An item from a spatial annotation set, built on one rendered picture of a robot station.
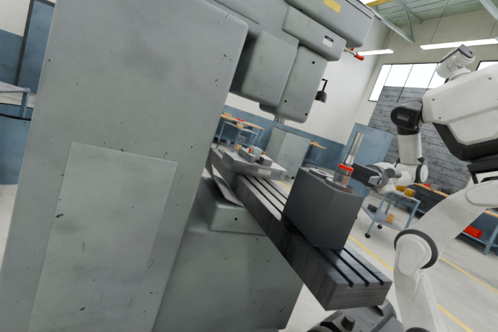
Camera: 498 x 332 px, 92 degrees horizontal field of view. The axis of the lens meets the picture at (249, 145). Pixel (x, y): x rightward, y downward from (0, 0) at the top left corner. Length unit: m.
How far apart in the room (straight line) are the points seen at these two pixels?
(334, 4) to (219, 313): 1.49
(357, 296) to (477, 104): 0.76
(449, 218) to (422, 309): 0.36
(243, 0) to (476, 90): 0.87
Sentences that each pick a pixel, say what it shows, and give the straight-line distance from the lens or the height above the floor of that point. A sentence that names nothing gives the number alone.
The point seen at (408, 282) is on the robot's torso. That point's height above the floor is 0.87.
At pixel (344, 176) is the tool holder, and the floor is 1.19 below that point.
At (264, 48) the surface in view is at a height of 1.54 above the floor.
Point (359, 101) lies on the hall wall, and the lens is 11.15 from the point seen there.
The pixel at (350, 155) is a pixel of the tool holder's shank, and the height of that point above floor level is 1.26.
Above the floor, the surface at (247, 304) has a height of 0.37.
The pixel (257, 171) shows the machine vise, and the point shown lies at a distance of 1.32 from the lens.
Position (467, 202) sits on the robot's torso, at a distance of 1.14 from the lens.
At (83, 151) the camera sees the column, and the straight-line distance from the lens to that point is 0.84.
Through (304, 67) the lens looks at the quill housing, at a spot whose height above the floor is 1.54.
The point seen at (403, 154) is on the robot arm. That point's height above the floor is 1.33.
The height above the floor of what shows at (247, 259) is 0.63.
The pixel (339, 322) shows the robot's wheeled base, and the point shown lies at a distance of 1.26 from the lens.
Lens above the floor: 1.29
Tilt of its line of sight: 8 degrees down
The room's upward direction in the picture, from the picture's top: 19 degrees clockwise
